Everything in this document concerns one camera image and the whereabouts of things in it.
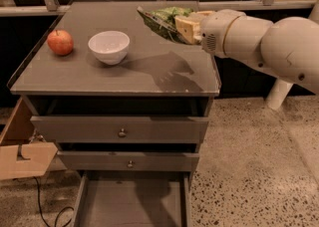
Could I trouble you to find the red apple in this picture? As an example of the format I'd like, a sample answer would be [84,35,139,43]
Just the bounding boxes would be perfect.
[47,30,74,56]

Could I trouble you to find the black cable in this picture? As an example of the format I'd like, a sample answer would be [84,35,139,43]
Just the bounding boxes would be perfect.
[32,175,75,227]

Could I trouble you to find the grey drawer cabinet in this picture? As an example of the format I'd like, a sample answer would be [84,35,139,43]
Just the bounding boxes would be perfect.
[7,0,222,227]

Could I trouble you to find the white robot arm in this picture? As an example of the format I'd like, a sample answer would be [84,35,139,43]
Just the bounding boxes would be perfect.
[174,9,319,110]

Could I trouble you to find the white ceramic bowl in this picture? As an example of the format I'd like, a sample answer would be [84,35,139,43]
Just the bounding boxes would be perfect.
[88,31,131,65]

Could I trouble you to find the brown cardboard box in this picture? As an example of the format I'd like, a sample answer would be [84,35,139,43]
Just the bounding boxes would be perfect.
[0,99,57,180]

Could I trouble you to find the grey top drawer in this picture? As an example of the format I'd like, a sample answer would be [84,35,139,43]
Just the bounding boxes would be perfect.
[31,116,208,143]

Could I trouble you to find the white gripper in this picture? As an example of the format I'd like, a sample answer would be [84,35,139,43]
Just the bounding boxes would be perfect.
[174,9,247,59]

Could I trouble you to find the grey middle drawer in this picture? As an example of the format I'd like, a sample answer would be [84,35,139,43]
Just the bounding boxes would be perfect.
[58,151,199,172]

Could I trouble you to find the grey drawer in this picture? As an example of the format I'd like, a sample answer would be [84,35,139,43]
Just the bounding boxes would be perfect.
[31,116,208,143]
[71,171,192,227]
[58,151,199,172]

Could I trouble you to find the grey bottom drawer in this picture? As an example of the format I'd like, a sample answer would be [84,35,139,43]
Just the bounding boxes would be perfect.
[71,171,192,227]

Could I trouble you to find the green jalapeno chip bag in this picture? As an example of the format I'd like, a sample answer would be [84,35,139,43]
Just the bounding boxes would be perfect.
[137,6,192,44]

